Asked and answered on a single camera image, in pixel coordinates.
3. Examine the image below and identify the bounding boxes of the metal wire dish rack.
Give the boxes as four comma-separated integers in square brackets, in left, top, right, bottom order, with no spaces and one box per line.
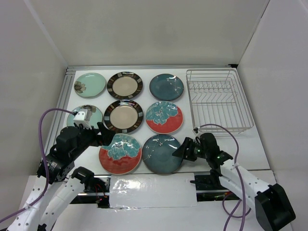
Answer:
[186,68,255,135]

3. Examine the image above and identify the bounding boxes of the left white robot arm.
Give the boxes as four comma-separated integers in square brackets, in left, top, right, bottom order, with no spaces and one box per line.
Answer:
[7,122,116,231]

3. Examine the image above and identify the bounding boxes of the dark teal plate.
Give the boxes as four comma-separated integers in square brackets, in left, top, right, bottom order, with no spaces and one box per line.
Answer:
[149,73,184,101]
[141,134,182,175]

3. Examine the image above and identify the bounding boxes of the dark teal plate back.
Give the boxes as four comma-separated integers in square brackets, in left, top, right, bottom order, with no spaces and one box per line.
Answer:
[149,73,184,101]

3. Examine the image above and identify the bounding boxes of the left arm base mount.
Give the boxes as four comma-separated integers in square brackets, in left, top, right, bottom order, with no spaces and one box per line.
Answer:
[70,175,111,208]

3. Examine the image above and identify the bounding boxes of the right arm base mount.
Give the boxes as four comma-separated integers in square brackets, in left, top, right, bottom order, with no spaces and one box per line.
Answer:
[190,174,239,202]

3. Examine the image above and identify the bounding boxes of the black rim beige plate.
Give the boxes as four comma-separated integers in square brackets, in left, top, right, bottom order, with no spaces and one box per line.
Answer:
[107,72,143,100]
[103,100,144,133]

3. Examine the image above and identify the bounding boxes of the red teal plate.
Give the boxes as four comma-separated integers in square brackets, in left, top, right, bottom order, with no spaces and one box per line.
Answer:
[145,101,183,134]
[99,134,142,175]

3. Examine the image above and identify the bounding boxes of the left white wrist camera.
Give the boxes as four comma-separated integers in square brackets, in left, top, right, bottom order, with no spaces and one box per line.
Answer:
[73,109,92,129]

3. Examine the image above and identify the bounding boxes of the mint floral plate front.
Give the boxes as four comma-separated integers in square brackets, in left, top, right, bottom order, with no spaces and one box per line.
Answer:
[66,104,103,128]

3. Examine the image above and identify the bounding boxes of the dark teal plate front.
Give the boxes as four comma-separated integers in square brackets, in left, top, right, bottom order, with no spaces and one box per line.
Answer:
[141,134,182,175]

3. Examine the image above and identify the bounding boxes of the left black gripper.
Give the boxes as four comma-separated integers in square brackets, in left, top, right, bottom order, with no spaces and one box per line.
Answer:
[71,121,116,159]

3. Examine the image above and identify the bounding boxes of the mint floral plate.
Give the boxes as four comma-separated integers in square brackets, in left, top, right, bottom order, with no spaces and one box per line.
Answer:
[66,104,103,128]
[73,73,106,98]

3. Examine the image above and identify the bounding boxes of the black rim beige plate back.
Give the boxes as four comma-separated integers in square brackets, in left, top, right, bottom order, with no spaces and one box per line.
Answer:
[107,72,143,100]

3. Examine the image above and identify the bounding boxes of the white tape sheet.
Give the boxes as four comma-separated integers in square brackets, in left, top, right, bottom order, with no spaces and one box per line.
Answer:
[109,173,197,208]

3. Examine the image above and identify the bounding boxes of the black rim beige plate front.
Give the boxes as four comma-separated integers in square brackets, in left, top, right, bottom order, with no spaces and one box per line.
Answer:
[103,100,144,133]

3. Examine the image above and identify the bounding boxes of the red teal plate front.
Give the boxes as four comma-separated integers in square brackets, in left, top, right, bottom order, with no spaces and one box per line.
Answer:
[99,134,142,175]

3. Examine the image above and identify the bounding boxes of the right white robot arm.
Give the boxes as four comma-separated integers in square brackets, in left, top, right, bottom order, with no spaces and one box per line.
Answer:
[173,133,296,231]

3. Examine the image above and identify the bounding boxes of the mint floral plate back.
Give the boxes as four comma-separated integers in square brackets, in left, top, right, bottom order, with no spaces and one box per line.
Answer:
[73,73,106,98]

